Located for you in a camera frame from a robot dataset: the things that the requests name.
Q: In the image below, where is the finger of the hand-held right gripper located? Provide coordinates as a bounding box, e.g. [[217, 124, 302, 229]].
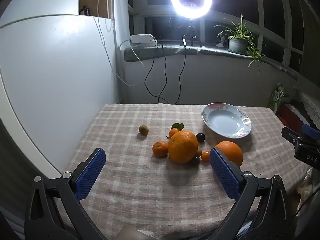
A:
[[282, 127, 320, 148], [302, 124, 320, 140]]

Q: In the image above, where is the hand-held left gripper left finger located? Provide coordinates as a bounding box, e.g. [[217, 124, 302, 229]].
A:
[[24, 147, 107, 240]]

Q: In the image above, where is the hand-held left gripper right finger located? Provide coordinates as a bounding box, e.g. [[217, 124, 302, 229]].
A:
[[209, 147, 295, 240]]

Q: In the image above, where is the smooth orange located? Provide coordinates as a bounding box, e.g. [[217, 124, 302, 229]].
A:
[[214, 141, 243, 167]]

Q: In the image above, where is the large bumpy orange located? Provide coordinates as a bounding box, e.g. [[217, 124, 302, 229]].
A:
[[168, 130, 198, 164]]

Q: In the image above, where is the white floral plate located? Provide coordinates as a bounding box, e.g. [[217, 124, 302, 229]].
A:
[[201, 102, 252, 139]]

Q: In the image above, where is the tangerine with green leaf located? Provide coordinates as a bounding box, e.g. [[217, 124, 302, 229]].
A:
[[169, 123, 185, 138]]

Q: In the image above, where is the red box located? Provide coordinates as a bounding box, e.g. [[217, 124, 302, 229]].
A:
[[276, 103, 313, 136]]

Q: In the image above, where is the white lace cloth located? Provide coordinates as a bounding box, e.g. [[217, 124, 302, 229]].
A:
[[298, 91, 320, 128]]

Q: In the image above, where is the white figurine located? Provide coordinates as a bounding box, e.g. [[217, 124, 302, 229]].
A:
[[297, 167, 316, 201]]

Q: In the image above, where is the green bag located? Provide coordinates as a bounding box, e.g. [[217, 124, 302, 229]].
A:
[[268, 82, 290, 111]]

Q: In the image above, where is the plaid tablecloth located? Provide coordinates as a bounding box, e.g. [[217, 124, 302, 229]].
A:
[[59, 103, 304, 240]]

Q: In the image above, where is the white cabinet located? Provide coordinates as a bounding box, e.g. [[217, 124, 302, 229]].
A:
[[0, 14, 121, 180]]

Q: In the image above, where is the potted spider plant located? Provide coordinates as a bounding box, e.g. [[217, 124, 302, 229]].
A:
[[214, 12, 268, 75]]

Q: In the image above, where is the small dark potted plant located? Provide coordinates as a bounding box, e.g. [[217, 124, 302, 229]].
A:
[[216, 33, 229, 48]]

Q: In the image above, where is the white power strip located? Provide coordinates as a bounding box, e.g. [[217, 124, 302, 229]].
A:
[[129, 33, 158, 48]]

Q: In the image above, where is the black tripod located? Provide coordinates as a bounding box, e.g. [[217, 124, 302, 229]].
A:
[[187, 19, 203, 47]]

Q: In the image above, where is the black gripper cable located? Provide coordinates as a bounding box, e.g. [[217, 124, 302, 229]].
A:
[[296, 189, 320, 217]]

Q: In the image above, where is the thin white cable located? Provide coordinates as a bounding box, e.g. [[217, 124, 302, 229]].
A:
[[96, 0, 145, 86]]

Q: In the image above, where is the white window frame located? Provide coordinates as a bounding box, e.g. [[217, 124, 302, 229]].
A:
[[127, 0, 308, 73]]

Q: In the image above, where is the white power cable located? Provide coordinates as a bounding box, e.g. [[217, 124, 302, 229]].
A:
[[119, 39, 145, 67]]

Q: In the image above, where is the white bead cord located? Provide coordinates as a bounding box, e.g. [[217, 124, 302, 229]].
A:
[[104, 0, 116, 32]]

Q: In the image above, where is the ring light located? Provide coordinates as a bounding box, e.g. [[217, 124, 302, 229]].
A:
[[171, 0, 212, 19]]

